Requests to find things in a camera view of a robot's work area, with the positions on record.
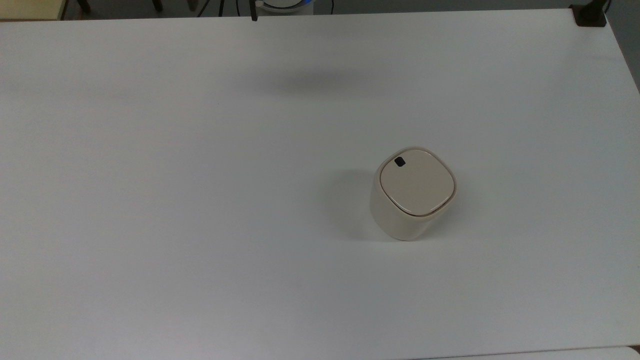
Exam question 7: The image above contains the black corner clamp mount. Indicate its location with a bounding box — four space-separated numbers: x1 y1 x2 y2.
569 0 612 27

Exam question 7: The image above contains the black tripod stand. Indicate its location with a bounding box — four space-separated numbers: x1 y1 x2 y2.
187 0 227 18

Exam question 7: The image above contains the wooden furniture piece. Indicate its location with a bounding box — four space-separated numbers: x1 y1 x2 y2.
0 0 69 22

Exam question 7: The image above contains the beige trash bin lid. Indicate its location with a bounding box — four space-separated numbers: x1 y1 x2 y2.
379 148 456 217

